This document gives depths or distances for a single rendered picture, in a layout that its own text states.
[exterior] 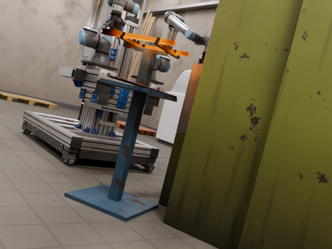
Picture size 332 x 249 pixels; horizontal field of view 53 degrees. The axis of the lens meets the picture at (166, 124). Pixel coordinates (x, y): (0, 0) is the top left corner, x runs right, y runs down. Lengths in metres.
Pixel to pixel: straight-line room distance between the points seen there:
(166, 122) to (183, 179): 3.99
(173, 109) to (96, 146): 3.12
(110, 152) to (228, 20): 1.49
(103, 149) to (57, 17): 6.30
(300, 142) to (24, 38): 7.57
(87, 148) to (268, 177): 1.56
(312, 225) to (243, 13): 1.02
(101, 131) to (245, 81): 1.71
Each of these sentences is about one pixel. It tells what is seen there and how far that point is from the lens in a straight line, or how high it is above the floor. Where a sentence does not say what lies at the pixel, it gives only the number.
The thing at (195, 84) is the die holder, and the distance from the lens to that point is 2.08.
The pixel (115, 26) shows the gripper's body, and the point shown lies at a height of 1.04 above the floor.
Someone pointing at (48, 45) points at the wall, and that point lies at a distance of 8.65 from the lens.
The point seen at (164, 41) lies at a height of 0.93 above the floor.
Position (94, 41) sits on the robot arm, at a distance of 2.76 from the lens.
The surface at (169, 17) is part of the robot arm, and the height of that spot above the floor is 1.37.
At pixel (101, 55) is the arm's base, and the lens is 2.77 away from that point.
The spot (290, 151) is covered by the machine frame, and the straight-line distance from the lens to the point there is 1.49.
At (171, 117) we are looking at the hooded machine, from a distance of 5.67.
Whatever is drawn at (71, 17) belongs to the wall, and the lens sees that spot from 8.89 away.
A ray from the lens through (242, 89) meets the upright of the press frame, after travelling 1.68.
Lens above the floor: 0.59
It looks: 3 degrees down
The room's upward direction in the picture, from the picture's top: 14 degrees clockwise
